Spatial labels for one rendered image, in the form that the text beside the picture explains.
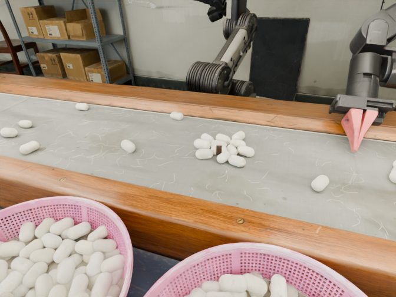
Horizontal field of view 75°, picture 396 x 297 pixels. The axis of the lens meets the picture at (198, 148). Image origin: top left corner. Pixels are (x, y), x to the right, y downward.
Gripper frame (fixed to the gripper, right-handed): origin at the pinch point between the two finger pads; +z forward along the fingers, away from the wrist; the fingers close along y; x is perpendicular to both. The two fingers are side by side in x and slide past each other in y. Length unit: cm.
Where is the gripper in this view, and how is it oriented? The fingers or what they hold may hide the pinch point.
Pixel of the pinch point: (355, 147)
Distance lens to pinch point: 59.1
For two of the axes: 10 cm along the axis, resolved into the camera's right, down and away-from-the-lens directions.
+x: 2.2, 2.9, 9.3
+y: 9.4, 1.8, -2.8
